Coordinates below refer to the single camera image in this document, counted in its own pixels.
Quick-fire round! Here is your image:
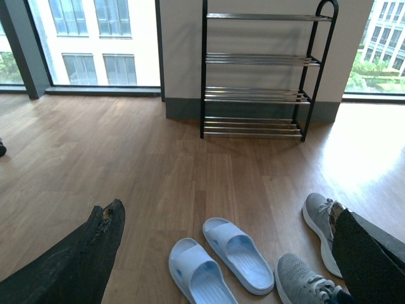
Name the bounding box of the light blue slipper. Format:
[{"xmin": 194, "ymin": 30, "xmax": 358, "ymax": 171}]
[
  {"xmin": 168, "ymin": 238, "xmax": 237, "ymax": 303},
  {"xmin": 202, "ymin": 217, "xmax": 275, "ymax": 296}
]

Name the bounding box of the black caster wheel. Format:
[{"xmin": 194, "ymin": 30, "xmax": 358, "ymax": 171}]
[{"xmin": 0, "ymin": 139, "xmax": 7, "ymax": 157}]

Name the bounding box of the black metal shoe rack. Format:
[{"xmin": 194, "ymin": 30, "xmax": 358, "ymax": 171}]
[{"xmin": 200, "ymin": 1, "xmax": 339, "ymax": 141}]

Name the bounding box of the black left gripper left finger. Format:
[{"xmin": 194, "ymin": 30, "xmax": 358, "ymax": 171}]
[{"xmin": 1, "ymin": 199, "xmax": 125, "ymax": 303}]

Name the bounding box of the grey knit sneaker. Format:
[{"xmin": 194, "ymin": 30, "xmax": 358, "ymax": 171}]
[
  {"xmin": 275, "ymin": 253, "xmax": 355, "ymax": 304},
  {"xmin": 302, "ymin": 193, "xmax": 342, "ymax": 278}
]

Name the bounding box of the light blue left slipper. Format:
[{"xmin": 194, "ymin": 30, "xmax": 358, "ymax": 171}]
[{"xmin": 168, "ymin": 238, "xmax": 237, "ymax": 303}]

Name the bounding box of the light blue right slipper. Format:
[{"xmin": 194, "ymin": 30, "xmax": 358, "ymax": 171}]
[{"xmin": 202, "ymin": 217, "xmax": 275, "ymax": 296}]

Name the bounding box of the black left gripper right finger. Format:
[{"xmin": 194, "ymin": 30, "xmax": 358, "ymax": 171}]
[{"xmin": 330, "ymin": 202, "xmax": 404, "ymax": 303}]

